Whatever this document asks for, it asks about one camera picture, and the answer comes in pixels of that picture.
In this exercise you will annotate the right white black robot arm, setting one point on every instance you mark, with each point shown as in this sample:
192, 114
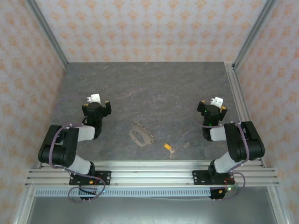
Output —
245, 144

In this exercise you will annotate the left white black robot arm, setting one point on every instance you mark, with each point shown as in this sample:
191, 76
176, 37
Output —
67, 151

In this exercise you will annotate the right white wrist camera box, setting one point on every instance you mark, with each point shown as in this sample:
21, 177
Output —
217, 101

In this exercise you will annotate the aluminium side rail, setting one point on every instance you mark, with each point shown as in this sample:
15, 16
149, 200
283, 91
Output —
233, 79

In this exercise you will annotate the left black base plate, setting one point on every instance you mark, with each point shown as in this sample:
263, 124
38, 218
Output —
105, 177

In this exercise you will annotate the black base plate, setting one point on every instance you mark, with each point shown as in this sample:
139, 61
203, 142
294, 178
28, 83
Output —
105, 177
199, 178

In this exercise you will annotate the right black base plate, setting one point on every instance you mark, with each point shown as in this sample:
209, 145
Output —
199, 178

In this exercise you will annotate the black electronics bracket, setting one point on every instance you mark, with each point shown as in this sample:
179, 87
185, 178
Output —
215, 196

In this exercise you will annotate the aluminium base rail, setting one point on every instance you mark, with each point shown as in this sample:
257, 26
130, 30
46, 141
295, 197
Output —
151, 177

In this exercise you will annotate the aluminium upright post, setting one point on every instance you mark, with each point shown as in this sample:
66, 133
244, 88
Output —
46, 32
254, 32

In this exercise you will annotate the aluminium frame leg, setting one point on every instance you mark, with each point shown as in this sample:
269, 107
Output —
23, 210
278, 210

